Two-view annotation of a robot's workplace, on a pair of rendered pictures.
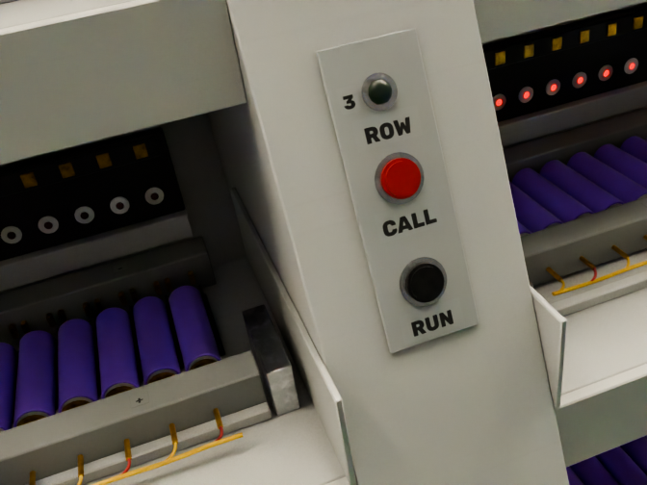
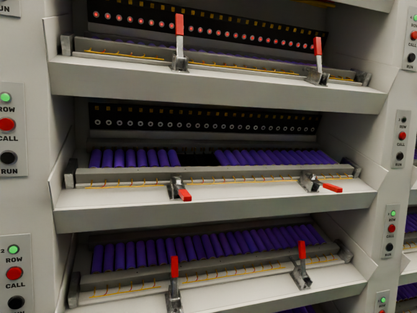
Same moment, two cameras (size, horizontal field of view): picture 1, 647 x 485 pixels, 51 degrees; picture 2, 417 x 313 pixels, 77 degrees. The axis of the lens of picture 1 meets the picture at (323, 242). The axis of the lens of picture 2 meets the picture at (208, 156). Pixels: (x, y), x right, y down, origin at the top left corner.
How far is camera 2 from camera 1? 0.49 m
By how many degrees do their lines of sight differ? 8
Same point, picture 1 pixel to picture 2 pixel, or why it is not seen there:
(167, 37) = (376, 99)
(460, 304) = (403, 163)
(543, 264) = not seen: hidden behind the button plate
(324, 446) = (367, 184)
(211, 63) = (378, 105)
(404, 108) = (406, 123)
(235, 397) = (348, 171)
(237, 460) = (350, 182)
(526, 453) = (403, 196)
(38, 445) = (318, 168)
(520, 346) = (408, 174)
